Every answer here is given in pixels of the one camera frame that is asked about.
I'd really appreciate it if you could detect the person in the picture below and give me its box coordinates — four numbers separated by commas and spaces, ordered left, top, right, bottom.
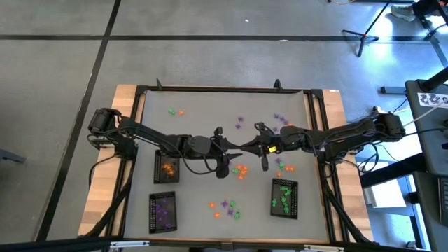
389, 0, 448, 21

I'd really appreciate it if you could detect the dark floor foot bar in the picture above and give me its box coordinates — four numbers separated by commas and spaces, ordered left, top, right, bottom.
380, 85, 407, 95

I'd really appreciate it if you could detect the black computer keyboard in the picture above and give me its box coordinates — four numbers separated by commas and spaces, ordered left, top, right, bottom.
438, 176, 448, 228

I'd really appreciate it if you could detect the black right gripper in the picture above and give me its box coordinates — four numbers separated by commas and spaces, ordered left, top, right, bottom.
241, 121, 283, 172

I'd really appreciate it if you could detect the dark operator desk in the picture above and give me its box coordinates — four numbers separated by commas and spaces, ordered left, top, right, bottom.
405, 79, 448, 252

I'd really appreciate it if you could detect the white cable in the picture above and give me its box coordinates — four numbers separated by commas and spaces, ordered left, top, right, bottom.
402, 101, 444, 127

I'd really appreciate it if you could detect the silver metal bracket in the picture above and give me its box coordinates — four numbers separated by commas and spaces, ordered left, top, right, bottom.
109, 240, 151, 250
303, 244, 346, 252

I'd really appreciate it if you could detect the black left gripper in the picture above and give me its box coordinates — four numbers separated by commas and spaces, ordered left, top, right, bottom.
209, 126, 243, 179

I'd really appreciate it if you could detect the black frame beam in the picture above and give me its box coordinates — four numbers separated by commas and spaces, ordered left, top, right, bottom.
0, 236, 448, 252

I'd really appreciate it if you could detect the white printed label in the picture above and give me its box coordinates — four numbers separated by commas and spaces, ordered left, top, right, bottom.
417, 92, 448, 110

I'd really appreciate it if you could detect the black slanted post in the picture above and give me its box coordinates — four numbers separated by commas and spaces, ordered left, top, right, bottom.
419, 66, 448, 92

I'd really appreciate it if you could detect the black desk leg bar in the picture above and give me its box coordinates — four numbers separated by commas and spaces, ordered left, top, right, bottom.
359, 153, 428, 189

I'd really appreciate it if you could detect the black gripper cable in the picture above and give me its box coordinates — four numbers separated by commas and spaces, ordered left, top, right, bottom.
253, 121, 269, 138

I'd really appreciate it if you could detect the black tripod stand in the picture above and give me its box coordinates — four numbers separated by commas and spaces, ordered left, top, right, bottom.
342, 0, 395, 58

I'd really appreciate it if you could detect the black plastic slotted basket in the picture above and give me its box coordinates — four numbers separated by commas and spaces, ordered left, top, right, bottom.
148, 191, 178, 234
153, 149, 181, 184
269, 177, 299, 221

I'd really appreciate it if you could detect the grey floor foot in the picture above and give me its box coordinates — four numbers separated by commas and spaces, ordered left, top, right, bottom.
0, 148, 27, 165

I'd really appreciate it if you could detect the black aluminium table frame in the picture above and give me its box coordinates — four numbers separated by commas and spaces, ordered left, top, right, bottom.
104, 83, 351, 246

